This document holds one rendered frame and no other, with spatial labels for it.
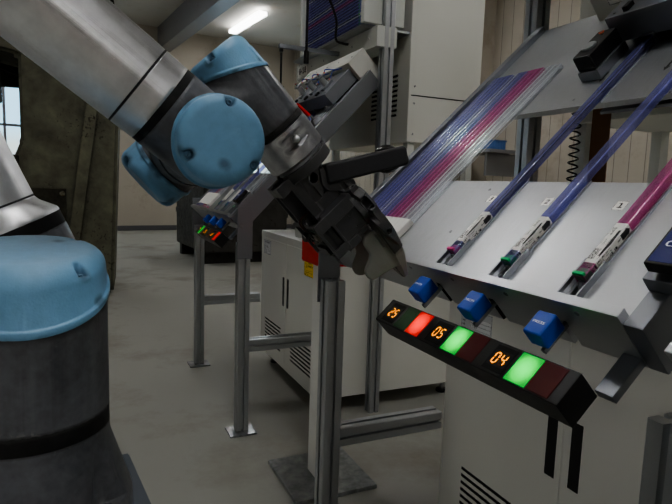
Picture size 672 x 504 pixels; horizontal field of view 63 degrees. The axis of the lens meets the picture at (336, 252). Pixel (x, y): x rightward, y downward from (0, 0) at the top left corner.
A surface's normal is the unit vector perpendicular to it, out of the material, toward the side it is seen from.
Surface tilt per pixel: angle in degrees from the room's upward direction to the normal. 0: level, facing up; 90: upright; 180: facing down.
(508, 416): 90
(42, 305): 88
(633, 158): 90
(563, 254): 43
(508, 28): 90
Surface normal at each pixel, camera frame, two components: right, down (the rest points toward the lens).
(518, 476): -0.91, 0.02
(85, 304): 0.93, 0.03
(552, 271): -0.60, -0.71
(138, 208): 0.51, 0.12
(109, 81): 0.14, 0.48
